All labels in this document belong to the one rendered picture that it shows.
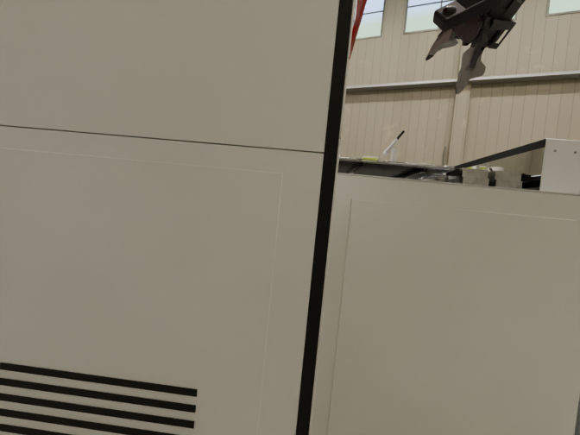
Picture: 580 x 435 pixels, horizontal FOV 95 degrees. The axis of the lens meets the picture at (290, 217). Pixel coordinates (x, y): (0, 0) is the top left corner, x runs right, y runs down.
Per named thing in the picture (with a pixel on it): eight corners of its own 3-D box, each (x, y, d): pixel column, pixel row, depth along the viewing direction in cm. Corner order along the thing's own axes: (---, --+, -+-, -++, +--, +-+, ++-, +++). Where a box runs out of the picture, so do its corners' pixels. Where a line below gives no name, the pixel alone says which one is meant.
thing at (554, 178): (540, 194, 66) (547, 137, 66) (433, 201, 121) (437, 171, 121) (580, 198, 66) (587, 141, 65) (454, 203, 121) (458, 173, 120)
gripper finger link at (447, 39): (440, 61, 71) (473, 41, 62) (422, 59, 70) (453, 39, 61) (440, 49, 71) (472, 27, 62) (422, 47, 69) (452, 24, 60)
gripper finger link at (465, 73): (484, 93, 61) (496, 47, 58) (463, 92, 59) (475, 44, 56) (472, 94, 64) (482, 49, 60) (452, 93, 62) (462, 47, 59)
